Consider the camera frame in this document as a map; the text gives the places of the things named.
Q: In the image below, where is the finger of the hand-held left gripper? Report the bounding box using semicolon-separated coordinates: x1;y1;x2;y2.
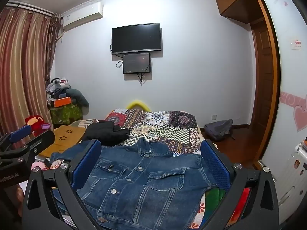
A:
0;125;32;150
0;130;56;170

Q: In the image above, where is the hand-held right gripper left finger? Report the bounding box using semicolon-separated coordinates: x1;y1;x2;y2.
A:
21;139;113;230

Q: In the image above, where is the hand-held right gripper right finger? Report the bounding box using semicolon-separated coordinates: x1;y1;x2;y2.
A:
200;139;280;230

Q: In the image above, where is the blue denim jacket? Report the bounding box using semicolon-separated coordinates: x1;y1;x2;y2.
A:
49;138;217;230

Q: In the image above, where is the pile of folded clothes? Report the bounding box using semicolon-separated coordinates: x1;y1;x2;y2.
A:
46;77;72;100

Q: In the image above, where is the red plush toy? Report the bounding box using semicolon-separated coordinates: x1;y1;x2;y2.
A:
25;115;51;137

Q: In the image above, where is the pink floral cloth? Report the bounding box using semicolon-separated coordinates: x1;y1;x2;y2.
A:
32;157;63;170

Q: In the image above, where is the black garment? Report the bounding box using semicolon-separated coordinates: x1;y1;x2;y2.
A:
82;122;131;146

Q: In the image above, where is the green printed cloth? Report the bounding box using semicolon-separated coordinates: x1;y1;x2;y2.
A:
50;103;83;125

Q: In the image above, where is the grey backpack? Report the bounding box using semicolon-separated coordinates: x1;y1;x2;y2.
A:
204;119;234;141

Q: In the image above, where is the colourful fleece blanket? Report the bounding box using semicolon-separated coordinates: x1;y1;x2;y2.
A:
187;187;252;230

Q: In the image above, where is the orange box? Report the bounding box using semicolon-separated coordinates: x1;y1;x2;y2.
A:
53;97;72;108

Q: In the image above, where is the grey-green bundled garment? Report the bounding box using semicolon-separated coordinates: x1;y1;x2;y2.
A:
66;89;90;113

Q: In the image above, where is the patchwork printed bedspread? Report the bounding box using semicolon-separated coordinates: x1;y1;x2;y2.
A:
72;108;202;156

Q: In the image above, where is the striped red-brown curtain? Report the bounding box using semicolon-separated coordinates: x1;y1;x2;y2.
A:
0;10;60;137

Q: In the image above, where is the yellow curved object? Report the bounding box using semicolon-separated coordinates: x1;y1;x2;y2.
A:
126;100;150;112

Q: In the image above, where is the white suitcase with stickers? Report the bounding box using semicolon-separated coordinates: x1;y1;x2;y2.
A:
261;138;307;211

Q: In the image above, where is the wooden door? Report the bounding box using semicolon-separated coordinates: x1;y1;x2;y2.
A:
251;20;275;163

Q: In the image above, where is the white wardrobe sliding door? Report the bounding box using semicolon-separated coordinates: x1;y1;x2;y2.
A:
260;0;307;170

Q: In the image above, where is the white air conditioner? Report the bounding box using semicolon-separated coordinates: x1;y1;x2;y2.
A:
62;2;103;31

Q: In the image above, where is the red and white sticker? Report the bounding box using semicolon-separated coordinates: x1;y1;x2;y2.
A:
291;38;304;51

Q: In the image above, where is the wooden overhead cabinet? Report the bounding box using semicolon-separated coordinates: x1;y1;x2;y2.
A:
214;0;264;24

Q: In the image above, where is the small wall monitor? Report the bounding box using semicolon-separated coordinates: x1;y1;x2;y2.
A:
122;52;151;74

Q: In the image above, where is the curtain rail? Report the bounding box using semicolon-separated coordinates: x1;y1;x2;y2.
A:
6;1;54;17

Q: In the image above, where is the large wall television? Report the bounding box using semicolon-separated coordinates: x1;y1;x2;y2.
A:
111;23;161;55

